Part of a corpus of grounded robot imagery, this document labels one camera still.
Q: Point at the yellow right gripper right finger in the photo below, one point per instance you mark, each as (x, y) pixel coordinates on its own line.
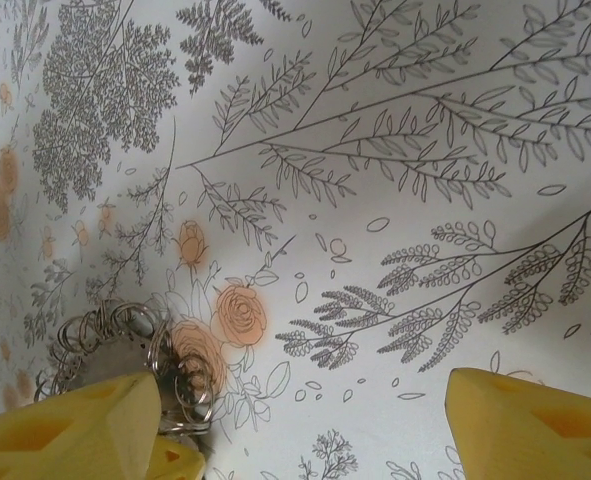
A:
(525, 430)

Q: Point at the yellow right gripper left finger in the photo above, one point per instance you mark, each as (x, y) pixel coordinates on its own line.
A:
(65, 440)

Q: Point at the floral print table cloth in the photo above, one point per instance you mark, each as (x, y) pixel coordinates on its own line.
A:
(375, 150)

